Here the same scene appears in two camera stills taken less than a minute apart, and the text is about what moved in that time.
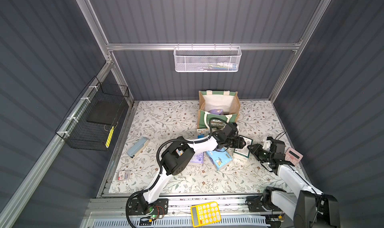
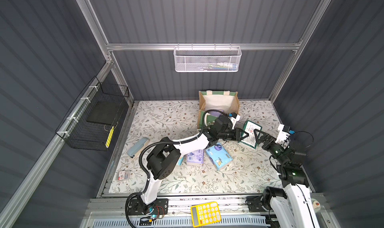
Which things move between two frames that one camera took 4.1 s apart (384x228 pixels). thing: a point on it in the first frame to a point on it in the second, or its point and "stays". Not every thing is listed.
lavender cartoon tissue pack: (217, 111) stays
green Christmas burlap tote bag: (217, 109) stays
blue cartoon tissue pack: (220, 159) stays
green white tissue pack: (243, 154) to (249, 126)
